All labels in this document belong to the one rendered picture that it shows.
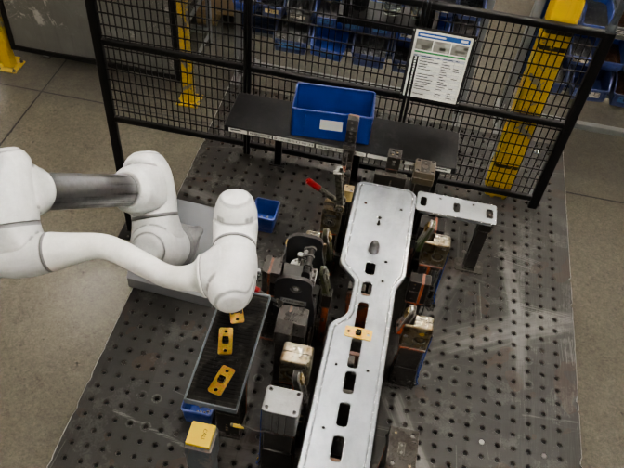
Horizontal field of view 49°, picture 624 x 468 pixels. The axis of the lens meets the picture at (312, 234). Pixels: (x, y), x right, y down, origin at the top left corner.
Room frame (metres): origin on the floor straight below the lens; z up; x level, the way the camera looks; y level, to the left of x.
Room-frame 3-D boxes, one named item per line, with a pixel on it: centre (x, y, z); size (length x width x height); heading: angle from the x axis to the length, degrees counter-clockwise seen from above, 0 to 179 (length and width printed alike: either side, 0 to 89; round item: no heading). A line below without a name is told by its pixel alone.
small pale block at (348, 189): (1.74, -0.11, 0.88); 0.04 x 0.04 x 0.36; 84
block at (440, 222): (1.70, -0.42, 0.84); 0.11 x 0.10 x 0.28; 84
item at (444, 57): (2.19, -0.39, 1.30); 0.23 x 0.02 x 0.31; 84
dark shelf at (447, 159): (2.10, -0.08, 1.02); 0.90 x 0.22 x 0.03; 84
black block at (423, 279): (1.44, -0.37, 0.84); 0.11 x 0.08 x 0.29; 84
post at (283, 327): (1.12, 0.05, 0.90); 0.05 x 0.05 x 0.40; 84
